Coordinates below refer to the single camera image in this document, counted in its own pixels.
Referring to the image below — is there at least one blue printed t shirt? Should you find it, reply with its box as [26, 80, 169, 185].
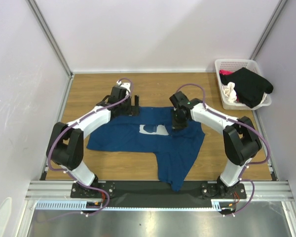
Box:
[87, 107, 205, 192]

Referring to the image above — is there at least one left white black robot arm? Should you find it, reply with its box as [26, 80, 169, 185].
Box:
[46, 80, 139, 198]

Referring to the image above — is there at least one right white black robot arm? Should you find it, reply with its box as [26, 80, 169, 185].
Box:
[170, 91, 262, 198]

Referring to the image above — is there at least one white cream garment in basket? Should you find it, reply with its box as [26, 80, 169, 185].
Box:
[222, 82, 237, 103]

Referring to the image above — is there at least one red garment in basket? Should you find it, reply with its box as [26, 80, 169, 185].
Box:
[219, 70, 233, 76]

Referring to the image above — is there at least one white plastic laundry basket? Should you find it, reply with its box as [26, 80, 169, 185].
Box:
[214, 59, 272, 110]

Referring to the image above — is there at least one black t shirt in basket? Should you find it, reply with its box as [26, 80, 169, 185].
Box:
[220, 68, 274, 108]

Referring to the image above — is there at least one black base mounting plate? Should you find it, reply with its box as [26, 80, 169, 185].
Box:
[71, 180, 247, 209]

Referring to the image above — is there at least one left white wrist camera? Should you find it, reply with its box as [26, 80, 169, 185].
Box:
[116, 80, 133, 93]

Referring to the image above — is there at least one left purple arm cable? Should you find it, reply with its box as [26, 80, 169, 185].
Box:
[37, 78, 135, 222]

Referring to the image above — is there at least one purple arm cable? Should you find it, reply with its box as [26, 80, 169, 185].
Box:
[37, 78, 135, 222]
[175, 83, 272, 218]

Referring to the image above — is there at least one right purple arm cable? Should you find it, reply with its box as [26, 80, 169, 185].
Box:
[175, 83, 272, 218]

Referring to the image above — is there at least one grey slotted cable duct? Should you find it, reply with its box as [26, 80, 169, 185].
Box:
[36, 200, 235, 212]

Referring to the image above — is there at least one left aluminium frame post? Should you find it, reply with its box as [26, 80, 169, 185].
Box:
[25, 0, 73, 78]

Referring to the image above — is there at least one aluminium frame post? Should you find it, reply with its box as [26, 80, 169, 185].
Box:
[249, 0, 288, 60]
[25, 0, 73, 78]

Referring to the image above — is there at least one right aluminium frame post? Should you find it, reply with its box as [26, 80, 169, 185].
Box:
[249, 0, 288, 60]

